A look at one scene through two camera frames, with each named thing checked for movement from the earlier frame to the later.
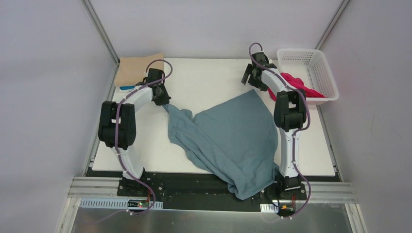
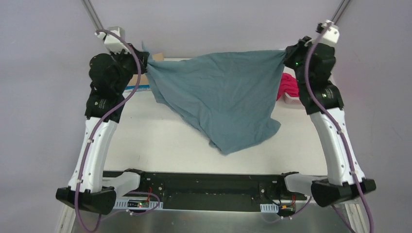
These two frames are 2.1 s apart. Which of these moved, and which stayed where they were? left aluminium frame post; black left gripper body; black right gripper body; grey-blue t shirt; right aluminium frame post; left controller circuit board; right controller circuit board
Moved: grey-blue t shirt; black right gripper body; black left gripper body
Stayed: left controller circuit board; right aluminium frame post; left aluminium frame post; right controller circuit board
